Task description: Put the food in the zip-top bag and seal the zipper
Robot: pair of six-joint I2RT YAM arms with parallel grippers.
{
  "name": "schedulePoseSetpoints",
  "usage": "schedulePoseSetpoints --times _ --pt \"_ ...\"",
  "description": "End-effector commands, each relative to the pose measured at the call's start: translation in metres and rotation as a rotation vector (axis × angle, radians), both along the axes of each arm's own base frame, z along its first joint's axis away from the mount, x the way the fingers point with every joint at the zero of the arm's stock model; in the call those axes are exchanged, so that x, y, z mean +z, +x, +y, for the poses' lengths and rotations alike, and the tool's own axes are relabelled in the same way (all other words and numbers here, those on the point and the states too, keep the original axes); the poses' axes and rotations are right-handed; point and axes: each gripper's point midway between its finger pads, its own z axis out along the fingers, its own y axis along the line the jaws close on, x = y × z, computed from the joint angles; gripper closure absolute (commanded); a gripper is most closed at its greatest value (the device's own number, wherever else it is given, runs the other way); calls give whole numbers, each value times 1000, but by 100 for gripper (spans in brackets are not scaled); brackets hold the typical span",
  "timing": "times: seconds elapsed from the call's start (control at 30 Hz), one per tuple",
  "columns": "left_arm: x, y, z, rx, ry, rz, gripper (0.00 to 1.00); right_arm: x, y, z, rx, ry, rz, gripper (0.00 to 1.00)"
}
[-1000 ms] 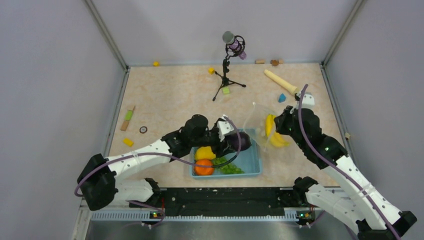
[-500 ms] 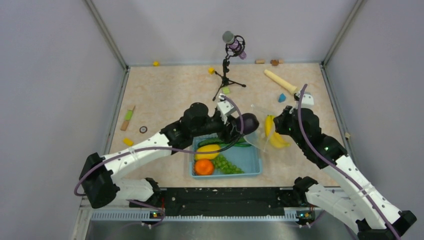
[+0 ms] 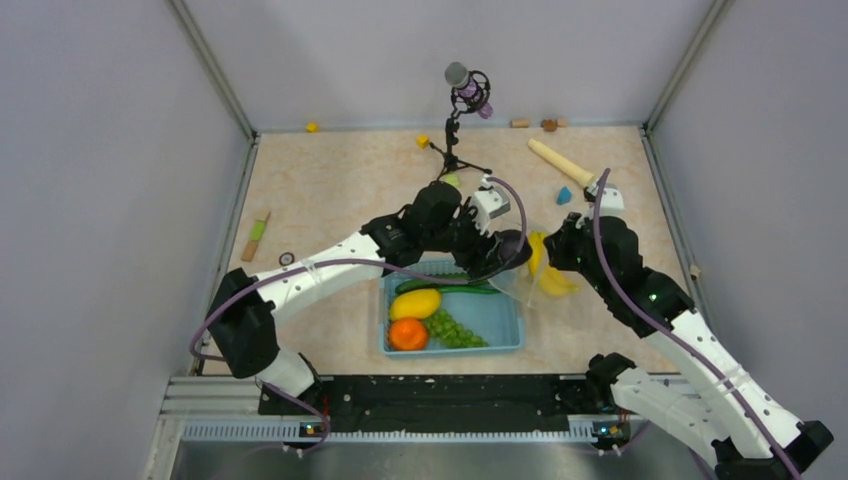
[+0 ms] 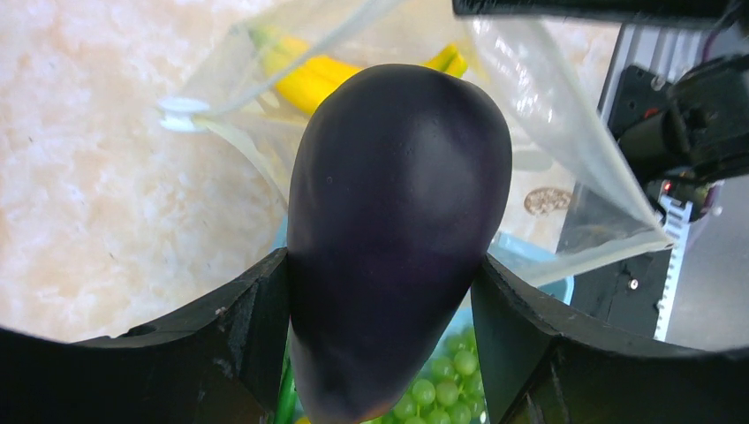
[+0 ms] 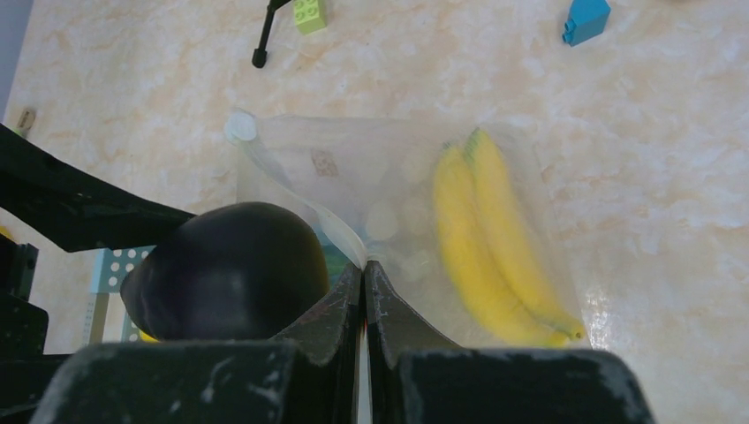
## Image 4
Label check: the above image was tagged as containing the clear dotted zip bag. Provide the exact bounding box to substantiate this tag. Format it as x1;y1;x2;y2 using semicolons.
159;1;673;286

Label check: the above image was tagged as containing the purple eggplant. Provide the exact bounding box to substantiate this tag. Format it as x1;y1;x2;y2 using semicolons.
287;64;512;423

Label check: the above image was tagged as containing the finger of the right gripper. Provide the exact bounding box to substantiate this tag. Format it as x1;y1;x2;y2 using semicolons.
452;0;738;27

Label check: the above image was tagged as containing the green cucumber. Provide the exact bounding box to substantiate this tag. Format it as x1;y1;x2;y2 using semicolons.
272;346;297;424

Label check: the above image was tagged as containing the blue plastic basket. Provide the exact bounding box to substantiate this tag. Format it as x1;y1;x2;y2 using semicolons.
271;216;576;424

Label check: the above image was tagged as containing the yellow banana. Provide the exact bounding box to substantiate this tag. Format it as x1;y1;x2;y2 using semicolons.
250;27;468;115

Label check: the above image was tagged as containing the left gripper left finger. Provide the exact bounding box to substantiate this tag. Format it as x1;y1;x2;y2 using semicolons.
1;249;289;423

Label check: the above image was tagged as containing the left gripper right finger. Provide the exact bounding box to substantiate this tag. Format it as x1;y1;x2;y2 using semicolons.
471;256;748;423

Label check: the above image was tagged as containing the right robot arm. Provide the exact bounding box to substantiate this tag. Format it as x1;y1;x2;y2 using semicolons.
453;1;748;341

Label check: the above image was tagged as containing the green grapes bunch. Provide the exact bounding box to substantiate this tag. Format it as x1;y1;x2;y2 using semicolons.
372;325;488;424

